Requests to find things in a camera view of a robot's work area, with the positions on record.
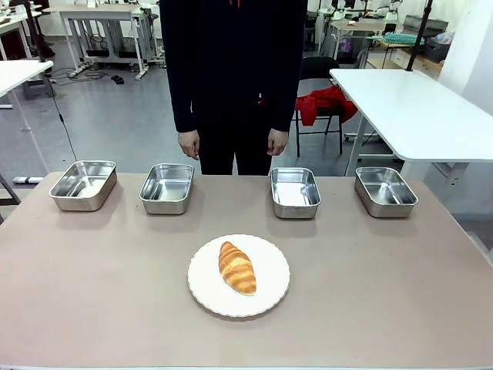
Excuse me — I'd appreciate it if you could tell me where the person's left hand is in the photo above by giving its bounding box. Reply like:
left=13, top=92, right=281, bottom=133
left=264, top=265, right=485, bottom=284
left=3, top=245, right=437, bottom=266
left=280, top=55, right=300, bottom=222
left=267, top=128, right=290, bottom=157

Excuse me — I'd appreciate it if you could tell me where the person's right hand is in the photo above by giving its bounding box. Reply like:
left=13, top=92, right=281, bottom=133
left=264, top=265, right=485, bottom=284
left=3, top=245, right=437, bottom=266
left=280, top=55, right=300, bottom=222
left=177, top=130, right=201, bottom=161

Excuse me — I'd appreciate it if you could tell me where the steel rectangular container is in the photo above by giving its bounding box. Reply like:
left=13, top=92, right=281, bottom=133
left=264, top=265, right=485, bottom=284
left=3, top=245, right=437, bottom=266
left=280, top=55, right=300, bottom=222
left=139, top=163, right=196, bottom=216
left=48, top=160, right=118, bottom=213
left=354, top=166, right=419, bottom=219
left=269, top=166, right=322, bottom=220

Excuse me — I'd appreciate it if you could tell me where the golden croissant bread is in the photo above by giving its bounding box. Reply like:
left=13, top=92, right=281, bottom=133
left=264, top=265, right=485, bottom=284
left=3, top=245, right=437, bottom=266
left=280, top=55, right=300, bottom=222
left=218, top=240, right=257, bottom=297

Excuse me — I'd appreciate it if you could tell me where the red cloth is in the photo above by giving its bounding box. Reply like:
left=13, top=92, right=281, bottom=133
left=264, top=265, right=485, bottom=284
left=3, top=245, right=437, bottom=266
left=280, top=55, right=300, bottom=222
left=295, top=86, right=359, bottom=127

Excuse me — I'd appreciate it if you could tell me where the black folding chair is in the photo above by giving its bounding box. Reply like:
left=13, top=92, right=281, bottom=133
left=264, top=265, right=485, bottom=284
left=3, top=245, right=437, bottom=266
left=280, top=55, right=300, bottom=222
left=294, top=56, right=344, bottom=158

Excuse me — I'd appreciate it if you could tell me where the person in dark clothes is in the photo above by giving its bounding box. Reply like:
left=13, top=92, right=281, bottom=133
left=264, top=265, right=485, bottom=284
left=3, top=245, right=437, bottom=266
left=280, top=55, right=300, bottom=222
left=159, top=0, right=309, bottom=177

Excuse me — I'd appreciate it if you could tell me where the white scalloped plate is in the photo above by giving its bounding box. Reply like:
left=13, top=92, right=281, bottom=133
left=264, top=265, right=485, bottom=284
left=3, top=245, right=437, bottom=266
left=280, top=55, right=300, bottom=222
left=186, top=234, right=291, bottom=319

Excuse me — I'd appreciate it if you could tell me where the grey workbench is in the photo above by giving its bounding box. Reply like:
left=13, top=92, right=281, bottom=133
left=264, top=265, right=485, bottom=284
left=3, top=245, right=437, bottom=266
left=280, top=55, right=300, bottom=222
left=52, top=3, right=161, bottom=81

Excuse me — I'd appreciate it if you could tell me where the white side table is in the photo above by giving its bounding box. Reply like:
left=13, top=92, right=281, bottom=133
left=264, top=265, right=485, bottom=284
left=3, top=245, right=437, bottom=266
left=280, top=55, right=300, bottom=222
left=329, top=68, right=493, bottom=217

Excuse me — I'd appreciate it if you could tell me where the teal mesh basket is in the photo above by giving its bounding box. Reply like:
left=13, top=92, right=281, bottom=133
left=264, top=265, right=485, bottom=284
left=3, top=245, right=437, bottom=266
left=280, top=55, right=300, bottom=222
left=365, top=32, right=427, bottom=45

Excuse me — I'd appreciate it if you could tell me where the white desk with black pole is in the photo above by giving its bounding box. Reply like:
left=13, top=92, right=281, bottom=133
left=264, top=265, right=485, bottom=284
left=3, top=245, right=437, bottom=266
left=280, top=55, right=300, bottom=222
left=0, top=0, right=55, bottom=174

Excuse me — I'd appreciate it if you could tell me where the black storage box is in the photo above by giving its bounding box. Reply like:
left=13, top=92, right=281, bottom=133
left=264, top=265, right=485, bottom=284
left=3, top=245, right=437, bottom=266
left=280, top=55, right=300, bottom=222
left=423, top=38, right=452, bottom=64

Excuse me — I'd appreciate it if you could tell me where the black cable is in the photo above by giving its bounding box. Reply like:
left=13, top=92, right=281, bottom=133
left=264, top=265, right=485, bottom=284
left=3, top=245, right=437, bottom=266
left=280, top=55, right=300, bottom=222
left=45, top=72, right=79, bottom=162

